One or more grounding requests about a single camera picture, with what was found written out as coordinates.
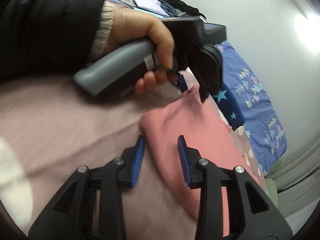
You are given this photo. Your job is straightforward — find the grey window curtain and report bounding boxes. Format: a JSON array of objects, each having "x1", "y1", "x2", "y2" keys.
[{"x1": 266, "y1": 133, "x2": 319, "y2": 217}]

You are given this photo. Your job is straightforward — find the blue tree-patterned quilt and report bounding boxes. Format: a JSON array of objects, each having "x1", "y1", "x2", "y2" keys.
[{"x1": 216, "y1": 41, "x2": 287, "y2": 176}]

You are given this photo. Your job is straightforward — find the person's left hand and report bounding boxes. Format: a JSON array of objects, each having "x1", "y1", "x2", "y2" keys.
[{"x1": 103, "y1": 8, "x2": 178, "y2": 94}]

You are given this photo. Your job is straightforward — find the navy star-patterned garment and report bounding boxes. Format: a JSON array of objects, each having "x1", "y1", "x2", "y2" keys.
[{"x1": 213, "y1": 82, "x2": 245, "y2": 130}]

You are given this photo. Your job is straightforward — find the pink knit shirt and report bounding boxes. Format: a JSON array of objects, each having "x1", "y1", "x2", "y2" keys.
[{"x1": 126, "y1": 87, "x2": 265, "y2": 239}]

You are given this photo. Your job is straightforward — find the dark teal clothes pile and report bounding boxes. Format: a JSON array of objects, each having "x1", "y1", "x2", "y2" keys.
[{"x1": 160, "y1": 0, "x2": 207, "y2": 19}]

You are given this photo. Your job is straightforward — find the mauve polka-dot bedspread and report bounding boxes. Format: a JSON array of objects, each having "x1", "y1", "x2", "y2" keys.
[{"x1": 0, "y1": 67, "x2": 268, "y2": 240}]

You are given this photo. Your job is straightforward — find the green pillow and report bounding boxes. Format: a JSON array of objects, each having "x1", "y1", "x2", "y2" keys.
[{"x1": 265, "y1": 179, "x2": 278, "y2": 207}]

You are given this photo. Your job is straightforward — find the black jacket left forearm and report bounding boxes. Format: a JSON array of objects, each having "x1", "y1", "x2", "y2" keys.
[{"x1": 1, "y1": 0, "x2": 116, "y2": 82}]

